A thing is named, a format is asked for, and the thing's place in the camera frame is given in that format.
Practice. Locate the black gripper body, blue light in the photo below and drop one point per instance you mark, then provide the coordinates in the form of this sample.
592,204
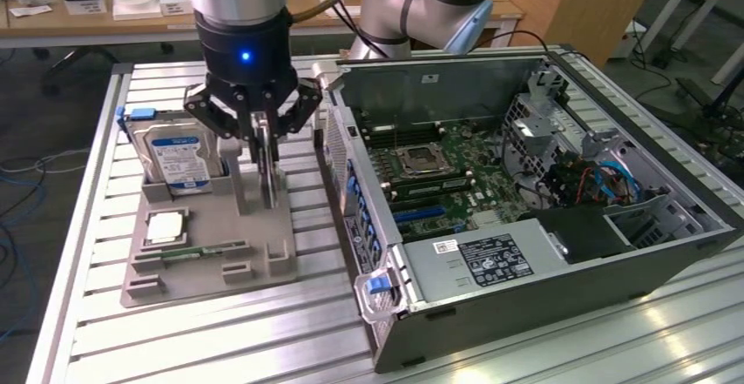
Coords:
244,40

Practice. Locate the small white labelled box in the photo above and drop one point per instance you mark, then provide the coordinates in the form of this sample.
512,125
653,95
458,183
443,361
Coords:
172,3

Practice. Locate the hard disk, blue-white label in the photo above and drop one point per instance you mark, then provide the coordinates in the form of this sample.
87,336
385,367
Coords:
176,157

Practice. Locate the white paper label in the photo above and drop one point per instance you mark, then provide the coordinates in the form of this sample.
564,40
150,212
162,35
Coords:
29,10

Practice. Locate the green motherboard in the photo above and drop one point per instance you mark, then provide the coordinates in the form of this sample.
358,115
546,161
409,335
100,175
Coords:
465,170

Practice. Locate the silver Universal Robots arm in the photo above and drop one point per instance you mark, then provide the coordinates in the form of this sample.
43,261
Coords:
401,9

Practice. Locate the green RAM stick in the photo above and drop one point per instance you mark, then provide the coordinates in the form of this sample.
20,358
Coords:
191,253

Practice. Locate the silver CPU chip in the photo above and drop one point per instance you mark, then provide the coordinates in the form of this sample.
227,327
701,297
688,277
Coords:
164,227

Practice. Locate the installed RAM stick, white label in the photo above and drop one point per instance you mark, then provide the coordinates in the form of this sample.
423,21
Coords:
430,184

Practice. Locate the open black PC case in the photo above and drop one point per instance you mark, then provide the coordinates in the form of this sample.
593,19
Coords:
522,305

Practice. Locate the grey power supply unit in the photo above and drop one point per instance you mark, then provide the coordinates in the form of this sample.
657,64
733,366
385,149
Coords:
465,266

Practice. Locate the CPU socket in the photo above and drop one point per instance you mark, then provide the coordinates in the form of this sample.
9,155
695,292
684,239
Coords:
419,160

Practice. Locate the blue expansion slot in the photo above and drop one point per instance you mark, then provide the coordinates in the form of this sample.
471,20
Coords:
419,214

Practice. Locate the wooden cabinet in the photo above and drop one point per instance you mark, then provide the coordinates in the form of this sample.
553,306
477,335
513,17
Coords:
576,5

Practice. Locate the metal plate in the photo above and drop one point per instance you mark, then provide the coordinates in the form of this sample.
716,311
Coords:
268,183

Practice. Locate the black floor stand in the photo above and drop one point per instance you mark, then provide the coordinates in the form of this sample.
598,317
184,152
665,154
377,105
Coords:
715,101

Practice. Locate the black RAM slots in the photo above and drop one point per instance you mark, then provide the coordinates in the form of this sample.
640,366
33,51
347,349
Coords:
401,135

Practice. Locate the black chair base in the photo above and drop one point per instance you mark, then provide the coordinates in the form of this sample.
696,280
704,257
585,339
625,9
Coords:
75,59

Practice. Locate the white table frame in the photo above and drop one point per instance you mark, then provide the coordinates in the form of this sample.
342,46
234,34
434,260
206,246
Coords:
692,14

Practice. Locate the white box with tape roll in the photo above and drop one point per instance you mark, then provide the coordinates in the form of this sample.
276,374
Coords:
135,4

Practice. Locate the grey parts rack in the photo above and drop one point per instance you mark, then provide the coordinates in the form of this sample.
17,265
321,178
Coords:
215,284

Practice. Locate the wooden desk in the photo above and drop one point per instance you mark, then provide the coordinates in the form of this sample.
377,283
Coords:
69,27

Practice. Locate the blue case latch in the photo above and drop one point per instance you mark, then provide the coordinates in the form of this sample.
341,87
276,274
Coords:
378,284

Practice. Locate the metal disk bay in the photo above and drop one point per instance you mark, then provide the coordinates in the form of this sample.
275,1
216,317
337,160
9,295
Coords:
650,223

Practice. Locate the blue disk bracket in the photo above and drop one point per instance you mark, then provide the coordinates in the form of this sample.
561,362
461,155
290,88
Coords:
140,113

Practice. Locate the white box, black top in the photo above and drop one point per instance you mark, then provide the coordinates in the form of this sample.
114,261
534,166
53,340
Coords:
84,1

